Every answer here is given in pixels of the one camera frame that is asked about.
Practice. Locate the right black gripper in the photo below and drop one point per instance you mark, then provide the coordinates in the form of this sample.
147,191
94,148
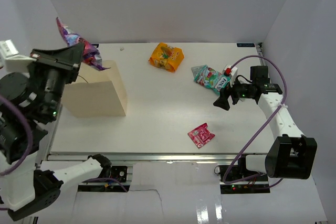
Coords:
224,94

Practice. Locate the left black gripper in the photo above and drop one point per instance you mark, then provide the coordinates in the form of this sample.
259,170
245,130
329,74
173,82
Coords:
67,58

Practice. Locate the orange yellow snack bag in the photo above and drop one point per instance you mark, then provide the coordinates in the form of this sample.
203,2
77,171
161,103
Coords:
166,57

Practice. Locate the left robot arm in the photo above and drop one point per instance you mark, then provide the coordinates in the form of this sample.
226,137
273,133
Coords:
31,93

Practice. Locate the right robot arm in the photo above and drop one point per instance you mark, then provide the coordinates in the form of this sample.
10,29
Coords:
292,154

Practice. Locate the teal fruit candy bag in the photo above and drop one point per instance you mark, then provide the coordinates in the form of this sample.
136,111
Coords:
210,78

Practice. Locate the beige paper bag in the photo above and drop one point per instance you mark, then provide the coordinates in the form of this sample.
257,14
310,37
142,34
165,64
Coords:
96,93

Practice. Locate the red snack packet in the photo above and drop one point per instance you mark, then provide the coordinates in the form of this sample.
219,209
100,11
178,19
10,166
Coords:
200,136

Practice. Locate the blue table label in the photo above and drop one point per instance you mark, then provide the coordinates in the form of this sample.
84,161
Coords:
245,45

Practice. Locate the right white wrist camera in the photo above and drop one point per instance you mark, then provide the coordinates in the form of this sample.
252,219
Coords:
230,72

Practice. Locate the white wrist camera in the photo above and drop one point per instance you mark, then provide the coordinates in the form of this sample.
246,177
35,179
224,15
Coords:
230,72
11,59

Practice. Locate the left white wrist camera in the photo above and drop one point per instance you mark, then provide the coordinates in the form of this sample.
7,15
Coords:
11,59

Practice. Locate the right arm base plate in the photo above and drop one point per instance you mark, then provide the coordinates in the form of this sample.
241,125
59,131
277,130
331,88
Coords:
257,185

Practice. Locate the aluminium front rail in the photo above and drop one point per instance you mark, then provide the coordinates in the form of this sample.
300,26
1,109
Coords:
157,157

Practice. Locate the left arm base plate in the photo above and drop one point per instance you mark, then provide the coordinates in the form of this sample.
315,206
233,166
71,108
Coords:
113,180

